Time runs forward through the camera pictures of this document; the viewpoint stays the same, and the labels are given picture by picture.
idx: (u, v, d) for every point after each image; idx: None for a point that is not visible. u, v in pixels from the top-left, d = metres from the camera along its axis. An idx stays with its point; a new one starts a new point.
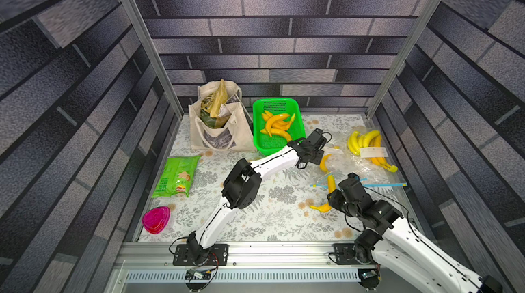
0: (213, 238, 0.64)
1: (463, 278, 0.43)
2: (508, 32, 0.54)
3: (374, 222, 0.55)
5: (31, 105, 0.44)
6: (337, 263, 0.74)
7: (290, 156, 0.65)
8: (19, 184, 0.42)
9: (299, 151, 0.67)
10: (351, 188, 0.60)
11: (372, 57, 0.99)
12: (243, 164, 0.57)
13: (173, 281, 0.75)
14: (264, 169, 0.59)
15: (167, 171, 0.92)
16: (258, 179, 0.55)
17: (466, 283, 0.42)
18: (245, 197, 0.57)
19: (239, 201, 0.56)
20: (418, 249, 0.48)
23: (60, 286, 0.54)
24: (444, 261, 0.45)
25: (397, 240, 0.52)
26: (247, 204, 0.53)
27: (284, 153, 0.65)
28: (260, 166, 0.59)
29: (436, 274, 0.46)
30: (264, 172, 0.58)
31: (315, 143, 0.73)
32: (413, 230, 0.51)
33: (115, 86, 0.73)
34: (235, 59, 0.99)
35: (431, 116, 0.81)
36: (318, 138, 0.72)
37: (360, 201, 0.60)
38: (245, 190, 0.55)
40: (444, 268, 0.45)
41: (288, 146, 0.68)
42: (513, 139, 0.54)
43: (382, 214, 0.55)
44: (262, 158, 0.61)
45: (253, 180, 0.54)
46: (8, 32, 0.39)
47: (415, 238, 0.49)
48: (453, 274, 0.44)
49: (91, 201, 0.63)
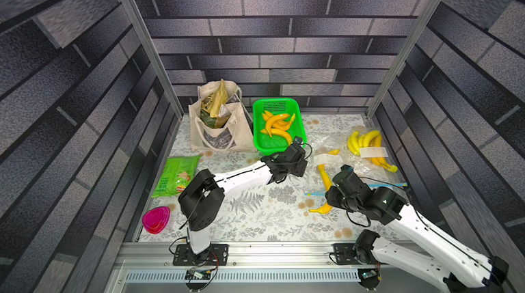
0: (202, 242, 0.63)
1: (475, 263, 0.41)
2: (508, 32, 0.54)
3: (379, 214, 0.50)
5: (31, 104, 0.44)
6: (337, 263, 0.74)
7: (262, 172, 0.58)
8: (19, 184, 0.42)
9: (272, 168, 0.61)
10: (346, 179, 0.55)
11: (372, 57, 0.99)
12: (204, 176, 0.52)
13: (173, 281, 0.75)
14: (231, 183, 0.50)
15: (167, 171, 0.92)
16: (219, 195, 0.46)
17: (479, 268, 0.41)
18: (200, 216, 0.46)
19: (194, 220, 0.46)
20: (427, 238, 0.45)
23: (60, 286, 0.54)
24: (455, 248, 0.43)
25: (407, 232, 0.48)
26: (204, 224, 0.50)
27: (255, 169, 0.58)
28: (225, 182, 0.50)
29: (444, 261, 0.44)
30: (229, 187, 0.50)
31: (290, 158, 0.66)
32: (421, 218, 0.47)
33: (114, 86, 0.72)
34: (235, 59, 0.99)
35: (431, 116, 0.81)
36: (295, 152, 0.66)
37: (358, 192, 0.55)
38: (202, 209, 0.46)
40: (457, 257, 0.42)
41: (261, 162, 0.61)
42: (513, 139, 0.54)
43: (387, 204, 0.49)
44: (230, 172, 0.53)
45: (213, 197, 0.45)
46: (9, 32, 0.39)
47: (426, 229, 0.46)
48: (466, 261, 0.41)
49: (91, 201, 0.63)
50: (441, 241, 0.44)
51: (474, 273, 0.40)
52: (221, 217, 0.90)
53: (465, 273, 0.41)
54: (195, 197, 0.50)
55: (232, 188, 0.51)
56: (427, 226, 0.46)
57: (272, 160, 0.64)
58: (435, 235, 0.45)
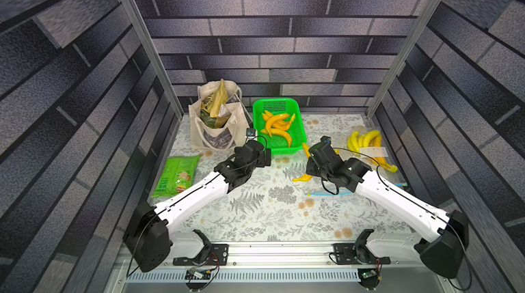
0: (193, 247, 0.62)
1: (432, 216, 0.43)
2: (508, 32, 0.54)
3: (346, 180, 0.53)
5: (31, 104, 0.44)
6: (337, 263, 0.74)
7: (215, 186, 0.52)
8: (18, 184, 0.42)
9: (230, 174, 0.56)
10: (320, 149, 0.57)
11: (372, 57, 0.99)
12: (141, 212, 0.42)
13: (173, 281, 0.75)
14: (177, 210, 0.45)
15: (167, 171, 0.92)
16: (160, 231, 0.40)
17: (435, 220, 0.42)
18: (148, 256, 0.41)
19: (142, 261, 0.41)
20: (387, 197, 0.47)
23: (60, 286, 0.54)
24: (413, 204, 0.45)
25: (370, 194, 0.50)
26: (158, 259, 0.45)
27: (205, 184, 0.52)
28: (170, 210, 0.44)
29: (408, 218, 0.45)
30: (175, 215, 0.44)
31: (249, 160, 0.61)
32: (382, 181, 0.50)
33: (114, 86, 0.72)
34: (235, 59, 0.99)
35: (431, 116, 0.81)
36: (251, 153, 0.60)
37: (329, 160, 0.58)
38: (145, 250, 0.40)
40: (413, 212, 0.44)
41: (213, 173, 0.55)
42: (513, 139, 0.54)
43: (352, 171, 0.53)
44: (176, 197, 0.47)
45: (154, 234, 0.40)
46: (9, 32, 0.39)
47: (385, 188, 0.49)
48: (423, 215, 0.43)
49: (91, 201, 0.63)
50: (400, 199, 0.46)
51: (429, 225, 0.42)
52: (221, 217, 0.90)
53: (424, 227, 0.42)
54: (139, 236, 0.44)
55: (180, 215, 0.46)
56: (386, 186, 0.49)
57: (228, 166, 0.58)
58: (395, 194, 0.47)
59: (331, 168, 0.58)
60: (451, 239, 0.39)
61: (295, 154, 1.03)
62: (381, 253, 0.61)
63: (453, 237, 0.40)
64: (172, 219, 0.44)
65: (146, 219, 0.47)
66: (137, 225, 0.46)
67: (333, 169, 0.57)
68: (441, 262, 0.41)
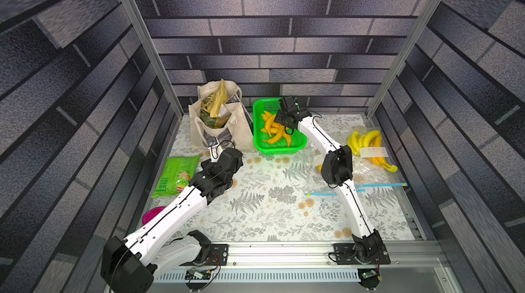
0: (189, 255, 0.62)
1: (330, 144, 0.68)
2: (508, 32, 0.54)
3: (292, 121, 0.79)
5: (31, 105, 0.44)
6: (337, 263, 0.74)
7: (190, 203, 0.49)
8: (19, 184, 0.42)
9: (208, 184, 0.53)
10: (286, 99, 0.83)
11: (372, 58, 0.99)
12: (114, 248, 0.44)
13: (173, 281, 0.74)
14: (150, 239, 0.42)
15: (167, 171, 0.92)
16: (135, 264, 0.38)
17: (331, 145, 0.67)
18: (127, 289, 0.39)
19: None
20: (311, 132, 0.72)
23: (60, 287, 0.54)
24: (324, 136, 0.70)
25: (303, 129, 0.75)
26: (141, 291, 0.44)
27: (180, 203, 0.49)
28: (142, 240, 0.42)
29: (319, 145, 0.69)
30: (148, 244, 0.42)
31: (227, 166, 0.59)
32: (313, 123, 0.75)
33: (114, 86, 0.72)
34: (235, 59, 0.99)
35: (431, 115, 0.81)
36: (230, 159, 0.58)
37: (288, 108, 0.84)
38: (123, 285, 0.38)
40: (322, 140, 0.69)
41: (189, 188, 0.52)
42: (513, 139, 0.54)
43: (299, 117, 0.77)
44: (148, 224, 0.44)
45: (128, 268, 0.38)
46: (8, 32, 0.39)
47: (312, 126, 0.74)
48: (326, 143, 0.68)
49: (91, 201, 0.63)
50: (319, 134, 0.71)
51: (326, 147, 0.67)
52: (221, 217, 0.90)
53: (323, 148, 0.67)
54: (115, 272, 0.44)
55: (156, 242, 0.44)
56: (313, 126, 0.74)
57: (205, 176, 0.55)
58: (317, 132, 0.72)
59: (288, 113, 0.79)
60: (331, 154, 0.65)
61: (295, 154, 1.03)
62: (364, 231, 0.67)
63: (333, 154, 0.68)
64: (145, 250, 0.41)
65: (119, 253, 0.45)
66: (110, 260, 0.43)
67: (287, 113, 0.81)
68: (327, 171, 0.67)
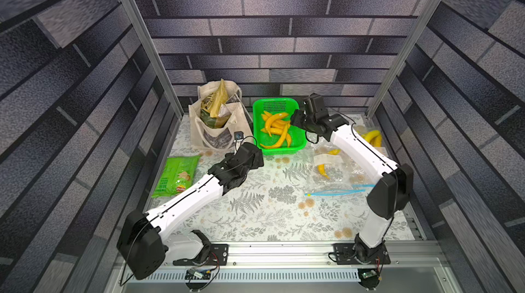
0: (193, 250, 0.62)
1: (383, 163, 0.50)
2: (508, 32, 0.54)
3: (324, 130, 0.61)
5: (31, 105, 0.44)
6: (337, 263, 0.74)
7: (209, 189, 0.51)
8: (19, 184, 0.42)
9: (225, 176, 0.55)
10: (312, 100, 0.64)
11: (372, 58, 0.99)
12: (135, 219, 0.42)
13: (173, 281, 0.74)
14: (170, 216, 0.44)
15: (167, 171, 0.92)
16: (152, 238, 0.40)
17: (383, 165, 0.49)
18: (141, 263, 0.40)
19: (135, 270, 0.40)
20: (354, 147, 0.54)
23: (60, 286, 0.54)
24: (372, 153, 0.52)
25: (341, 143, 0.57)
26: (152, 267, 0.45)
27: (199, 188, 0.51)
28: (163, 216, 0.44)
29: (366, 166, 0.52)
30: (168, 221, 0.44)
31: (245, 160, 0.60)
32: (353, 134, 0.57)
33: (114, 86, 0.72)
34: (235, 59, 0.99)
35: (431, 115, 0.81)
36: (246, 154, 0.59)
37: (316, 112, 0.66)
38: (139, 257, 0.39)
40: (368, 157, 0.52)
41: (208, 175, 0.54)
42: (513, 139, 0.54)
43: (331, 123, 0.60)
44: (169, 202, 0.47)
45: (145, 242, 0.39)
46: (9, 32, 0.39)
47: (353, 138, 0.56)
48: (376, 160, 0.51)
49: (91, 201, 0.63)
50: (362, 147, 0.54)
51: (377, 168, 0.49)
52: (221, 217, 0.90)
53: (373, 171, 0.49)
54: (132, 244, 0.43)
55: (175, 221, 0.46)
56: (354, 137, 0.56)
57: (222, 168, 0.57)
58: (361, 145, 0.54)
59: (318, 117, 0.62)
60: (389, 179, 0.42)
61: (295, 154, 1.03)
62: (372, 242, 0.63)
63: (393, 179, 0.53)
64: (165, 225, 0.43)
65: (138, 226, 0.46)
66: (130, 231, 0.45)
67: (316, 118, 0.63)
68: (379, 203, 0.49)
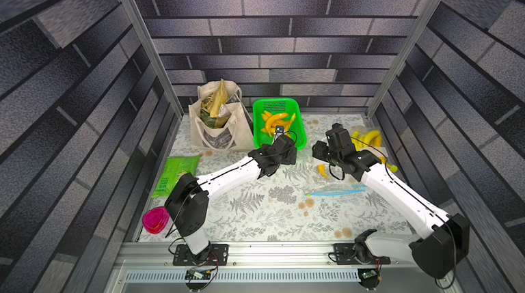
0: (201, 244, 0.63)
1: (430, 214, 0.43)
2: (508, 32, 0.54)
3: (353, 168, 0.55)
5: (31, 105, 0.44)
6: (337, 263, 0.74)
7: (249, 169, 0.55)
8: (19, 184, 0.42)
9: (260, 162, 0.58)
10: (338, 134, 0.59)
11: (372, 58, 0.99)
12: (186, 181, 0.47)
13: (173, 281, 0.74)
14: (216, 184, 0.49)
15: (167, 171, 0.92)
16: (202, 200, 0.44)
17: (432, 217, 0.42)
18: (187, 222, 0.45)
19: (182, 226, 0.44)
20: (392, 190, 0.48)
23: (60, 287, 0.54)
24: (413, 199, 0.46)
25: (374, 184, 0.52)
26: (194, 229, 0.49)
27: (241, 165, 0.55)
28: (210, 183, 0.48)
29: (407, 213, 0.45)
30: (214, 188, 0.48)
31: (281, 150, 0.64)
32: (389, 174, 0.51)
33: (114, 86, 0.72)
34: (235, 59, 0.99)
35: (431, 116, 0.81)
36: (283, 145, 0.64)
37: (343, 147, 0.60)
38: (187, 215, 0.44)
40: (411, 205, 0.45)
41: (249, 157, 0.59)
42: (513, 139, 0.54)
43: (361, 160, 0.55)
44: (215, 173, 0.51)
45: (195, 202, 0.43)
46: (8, 32, 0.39)
47: (389, 180, 0.50)
48: (422, 210, 0.44)
49: (91, 201, 0.63)
50: (401, 192, 0.47)
51: (425, 220, 0.42)
52: (222, 217, 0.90)
53: (419, 221, 0.43)
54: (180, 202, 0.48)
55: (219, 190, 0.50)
56: (390, 179, 0.50)
57: (260, 154, 0.61)
58: (400, 189, 0.48)
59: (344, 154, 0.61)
60: (443, 236, 0.39)
61: None
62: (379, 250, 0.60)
63: (446, 235, 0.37)
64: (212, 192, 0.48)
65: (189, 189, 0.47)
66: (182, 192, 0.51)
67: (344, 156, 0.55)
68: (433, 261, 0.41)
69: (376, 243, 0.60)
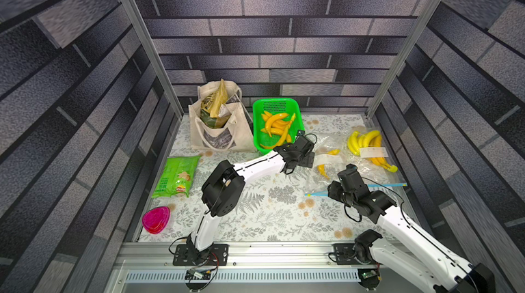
0: (207, 240, 0.65)
1: (452, 263, 0.43)
2: (508, 32, 0.54)
3: (369, 210, 0.56)
5: (31, 105, 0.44)
6: (337, 263, 0.74)
7: (276, 162, 0.62)
8: (19, 184, 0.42)
9: (284, 157, 0.64)
10: (348, 175, 0.61)
11: (372, 58, 0.99)
12: (225, 167, 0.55)
13: (173, 281, 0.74)
14: (249, 171, 0.54)
15: (167, 171, 0.92)
16: (240, 182, 0.50)
17: (454, 267, 0.42)
18: (225, 203, 0.51)
19: (219, 206, 0.50)
20: (409, 235, 0.48)
23: (60, 287, 0.54)
24: (433, 246, 0.46)
25: (390, 228, 0.52)
26: (227, 211, 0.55)
27: (270, 158, 0.62)
28: (245, 170, 0.54)
29: (425, 261, 0.46)
30: (248, 175, 0.54)
31: (302, 147, 0.71)
32: (405, 218, 0.52)
33: (114, 86, 0.72)
34: (235, 59, 0.99)
35: (431, 116, 0.81)
36: (305, 143, 0.70)
37: (356, 190, 0.62)
38: (224, 196, 0.50)
40: (432, 253, 0.45)
41: (274, 151, 0.65)
42: (513, 139, 0.54)
43: (376, 203, 0.56)
44: (247, 162, 0.57)
45: (234, 184, 0.49)
46: (8, 32, 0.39)
47: (406, 225, 0.50)
48: (441, 259, 0.44)
49: (91, 201, 0.63)
50: (420, 238, 0.47)
51: (447, 270, 0.42)
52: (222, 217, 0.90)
53: (440, 271, 0.43)
54: (217, 185, 0.54)
55: (251, 176, 0.56)
56: (408, 224, 0.50)
57: (284, 149, 0.68)
58: (418, 235, 0.48)
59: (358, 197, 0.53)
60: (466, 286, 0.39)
61: None
62: (383, 260, 0.60)
63: (470, 285, 0.44)
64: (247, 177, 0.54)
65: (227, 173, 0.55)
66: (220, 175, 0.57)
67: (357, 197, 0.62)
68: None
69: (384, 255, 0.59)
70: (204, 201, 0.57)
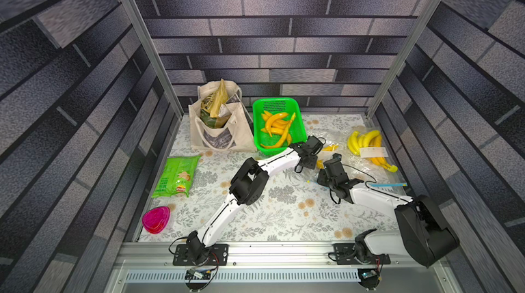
0: (216, 236, 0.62)
1: (397, 199, 0.50)
2: (508, 32, 0.54)
3: (344, 194, 0.67)
5: (31, 105, 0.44)
6: (337, 263, 0.74)
7: (292, 157, 0.70)
8: (18, 184, 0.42)
9: (299, 153, 0.73)
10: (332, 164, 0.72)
11: (372, 57, 0.99)
12: (251, 163, 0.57)
13: (172, 281, 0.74)
14: (271, 166, 0.63)
15: (167, 171, 0.92)
16: (265, 176, 0.59)
17: (398, 200, 0.49)
18: (252, 194, 0.61)
19: (246, 198, 0.60)
20: (368, 194, 0.57)
23: (60, 286, 0.54)
24: (384, 194, 0.54)
25: (359, 199, 0.61)
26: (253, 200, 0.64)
27: (286, 154, 0.70)
28: (267, 165, 0.63)
29: (381, 208, 0.53)
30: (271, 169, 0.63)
31: (313, 145, 0.79)
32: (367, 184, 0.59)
33: (114, 86, 0.72)
34: (236, 59, 0.99)
35: (431, 116, 0.81)
36: (316, 142, 0.79)
37: (336, 176, 0.72)
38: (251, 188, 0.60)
40: (383, 197, 0.53)
41: (289, 148, 0.73)
42: (513, 139, 0.54)
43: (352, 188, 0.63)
44: (268, 158, 0.66)
45: (260, 177, 0.59)
46: (8, 32, 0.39)
47: (367, 188, 0.60)
48: (391, 199, 0.51)
49: (91, 201, 0.63)
50: (375, 192, 0.56)
51: (392, 203, 0.49)
52: None
53: (390, 208, 0.47)
54: (245, 178, 0.64)
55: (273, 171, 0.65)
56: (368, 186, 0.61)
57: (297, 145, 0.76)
58: (374, 191, 0.57)
59: (338, 182, 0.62)
60: (409, 211, 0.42)
61: None
62: (377, 248, 0.61)
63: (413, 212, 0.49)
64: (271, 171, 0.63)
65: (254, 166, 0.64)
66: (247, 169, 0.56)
67: (337, 182, 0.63)
68: (411, 246, 0.44)
69: (375, 240, 0.60)
70: (231, 191, 0.65)
